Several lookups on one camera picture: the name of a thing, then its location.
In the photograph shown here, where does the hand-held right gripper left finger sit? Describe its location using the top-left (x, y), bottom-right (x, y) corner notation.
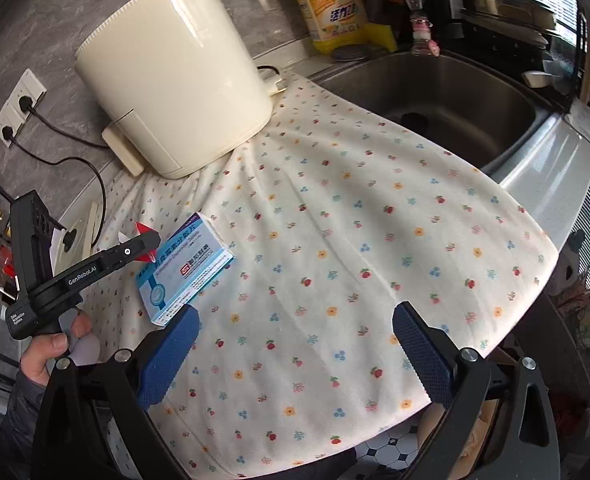
top-left (30, 304), bottom-right (200, 480)

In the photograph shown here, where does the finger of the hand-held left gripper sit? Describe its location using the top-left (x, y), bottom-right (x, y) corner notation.
top-left (97, 229), bottom-right (164, 277)

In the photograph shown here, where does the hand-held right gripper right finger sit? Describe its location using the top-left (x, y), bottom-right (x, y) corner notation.
top-left (392, 301), bottom-right (560, 480)

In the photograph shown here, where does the red white wrapper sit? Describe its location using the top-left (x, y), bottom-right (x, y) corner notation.
top-left (117, 220), bottom-right (160, 267)

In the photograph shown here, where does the blue white medicine box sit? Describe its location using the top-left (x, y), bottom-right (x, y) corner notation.
top-left (136, 212), bottom-right (236, 328)

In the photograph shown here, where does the person's left forearm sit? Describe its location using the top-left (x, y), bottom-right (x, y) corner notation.
top-left (0, 360), bottom-right (58, 468)

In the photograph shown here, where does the person's left hand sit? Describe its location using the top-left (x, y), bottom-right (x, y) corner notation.
top-left (19, 307), bottom-right (94, 390)

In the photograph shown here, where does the floral tablecloth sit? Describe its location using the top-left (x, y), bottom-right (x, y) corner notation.
top-left (82, 72), bottom-right (560, 478)

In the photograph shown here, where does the cream air fryer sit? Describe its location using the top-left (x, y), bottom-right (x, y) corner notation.
top-left (74, 0), bottom-right (288, 179)

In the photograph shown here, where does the stainless steel sink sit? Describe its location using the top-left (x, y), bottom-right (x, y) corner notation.
top-left (317, 50), bottom-right (558, 173)

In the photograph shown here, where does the white cloth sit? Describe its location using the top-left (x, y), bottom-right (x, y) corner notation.
top-left (565, 102), bottom-right (590, 162)

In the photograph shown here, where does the grey steel scourer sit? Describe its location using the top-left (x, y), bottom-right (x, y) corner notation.
top-left (331, 44), bottom-right (374, 63)

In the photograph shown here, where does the white soap dish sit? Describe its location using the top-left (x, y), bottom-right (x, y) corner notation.
top-left (521, 70), bottom-right (556, 89)

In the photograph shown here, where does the yellow detergent bottle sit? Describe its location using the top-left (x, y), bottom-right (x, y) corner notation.
top-left (290, 0), bottom-right (368, 56)

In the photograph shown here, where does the yellow sponge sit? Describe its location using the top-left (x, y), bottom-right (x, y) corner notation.
top-left (362, 22), bottom-right (398, 54)

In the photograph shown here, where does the steel pan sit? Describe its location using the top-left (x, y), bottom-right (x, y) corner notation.
top-left (457, 0), bottom-right (559, 29)

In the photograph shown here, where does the black power cable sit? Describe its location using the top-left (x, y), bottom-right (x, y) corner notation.
top-left (20, 100), bottom-right (110, 150)
top-left (2, 127), bottom-right (108, 251)

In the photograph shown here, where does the white wall socket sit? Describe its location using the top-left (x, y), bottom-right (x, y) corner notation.
top-left (7, 69), bottom-right (47, 117)
top-left (0, 105), bottom-right (28, 148)

